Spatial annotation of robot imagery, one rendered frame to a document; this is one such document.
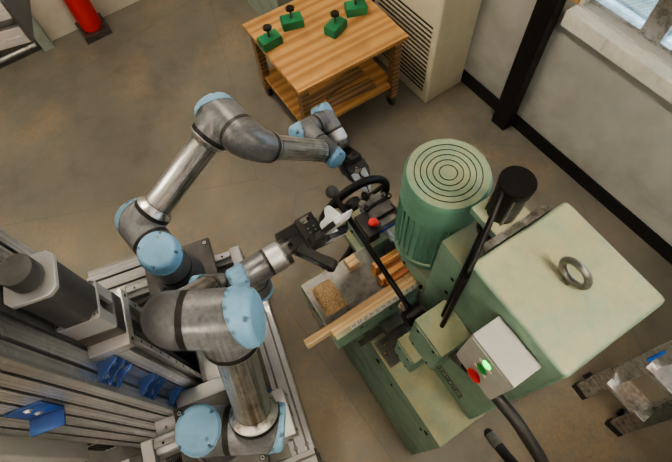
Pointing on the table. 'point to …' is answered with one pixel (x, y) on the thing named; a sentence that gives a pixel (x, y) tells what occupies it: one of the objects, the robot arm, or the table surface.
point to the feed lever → (380, 265)
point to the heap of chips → (328, 297)
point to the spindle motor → (438, 197)
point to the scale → (382, 307)
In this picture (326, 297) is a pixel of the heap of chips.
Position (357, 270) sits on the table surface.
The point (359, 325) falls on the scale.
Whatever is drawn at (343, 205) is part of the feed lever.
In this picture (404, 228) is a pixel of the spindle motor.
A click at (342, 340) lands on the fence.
